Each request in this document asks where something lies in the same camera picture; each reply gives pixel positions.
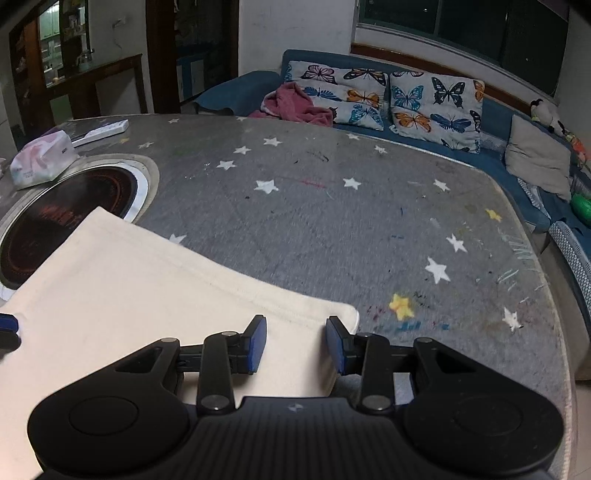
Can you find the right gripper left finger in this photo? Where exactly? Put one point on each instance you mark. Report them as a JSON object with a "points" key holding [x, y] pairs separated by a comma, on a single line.
{"points": [[226, 354]]}

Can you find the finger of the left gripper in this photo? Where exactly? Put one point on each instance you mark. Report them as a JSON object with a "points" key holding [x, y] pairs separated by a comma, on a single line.
{"points": [[8, 322], [9, 342]]}

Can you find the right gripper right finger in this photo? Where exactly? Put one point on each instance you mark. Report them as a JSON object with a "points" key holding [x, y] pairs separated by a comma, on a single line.
{"points": [[367, 355]]}

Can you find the cream sweatshirt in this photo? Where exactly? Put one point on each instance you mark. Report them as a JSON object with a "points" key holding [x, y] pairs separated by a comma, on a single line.
{"points": [[112, 288]]}

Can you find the black round induction cooktop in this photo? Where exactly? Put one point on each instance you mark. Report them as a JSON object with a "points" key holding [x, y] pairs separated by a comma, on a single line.
{"points": [[49, 220]]}

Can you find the grey star tablecloth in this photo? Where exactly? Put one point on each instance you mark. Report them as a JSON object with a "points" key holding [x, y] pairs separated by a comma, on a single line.
{"points": [[430, 251]]}

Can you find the white pink tissue pack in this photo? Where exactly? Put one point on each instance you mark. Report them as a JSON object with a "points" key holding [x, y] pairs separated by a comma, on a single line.
{"points": [[42, 160]]}

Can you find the white remote control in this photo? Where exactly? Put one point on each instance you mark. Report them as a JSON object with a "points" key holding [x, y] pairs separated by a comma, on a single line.
{"points": [[103, 132]]}

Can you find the blue corner sofa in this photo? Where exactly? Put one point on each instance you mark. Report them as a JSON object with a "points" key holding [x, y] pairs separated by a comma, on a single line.
{"points": [[542, 210]]}

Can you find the dark wooden sideboard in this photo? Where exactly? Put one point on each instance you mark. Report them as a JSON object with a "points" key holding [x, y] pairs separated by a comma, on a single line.
{"points": [[81, 88]]}

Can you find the right butterfly pillow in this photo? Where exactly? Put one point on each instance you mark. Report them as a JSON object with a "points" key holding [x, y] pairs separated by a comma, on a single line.
{"points": [[442, 109]]}

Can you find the butterfly pillow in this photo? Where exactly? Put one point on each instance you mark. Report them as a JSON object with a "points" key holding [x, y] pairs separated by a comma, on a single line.
{"points": [[356, 96], [442, 109]]}

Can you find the left butterfly pillow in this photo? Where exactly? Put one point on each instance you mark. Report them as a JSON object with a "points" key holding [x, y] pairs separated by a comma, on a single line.
{"points": [[356, 96]]}

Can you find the grey plain cushion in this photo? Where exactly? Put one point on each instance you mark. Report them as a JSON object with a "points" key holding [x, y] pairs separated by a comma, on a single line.
{"points": [[538, 159]]}

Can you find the green round toy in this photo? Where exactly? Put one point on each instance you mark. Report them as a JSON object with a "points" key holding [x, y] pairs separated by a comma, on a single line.
{"points": [[580, 205]]}

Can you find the pink crumpled garment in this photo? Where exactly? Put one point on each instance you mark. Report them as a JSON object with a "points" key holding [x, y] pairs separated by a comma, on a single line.
{"points": [[290, 103]]}

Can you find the black white plush toy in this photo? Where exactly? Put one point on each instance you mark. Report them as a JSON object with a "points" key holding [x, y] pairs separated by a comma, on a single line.
{"points": [[543, 114]]}

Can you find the dark wooden door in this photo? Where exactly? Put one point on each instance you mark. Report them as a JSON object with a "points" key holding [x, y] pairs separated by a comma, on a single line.
{"points": [[191, 47]]}

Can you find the dark window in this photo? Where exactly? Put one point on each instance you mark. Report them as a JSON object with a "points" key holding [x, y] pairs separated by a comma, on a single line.
{"points": [[524, 38]]}

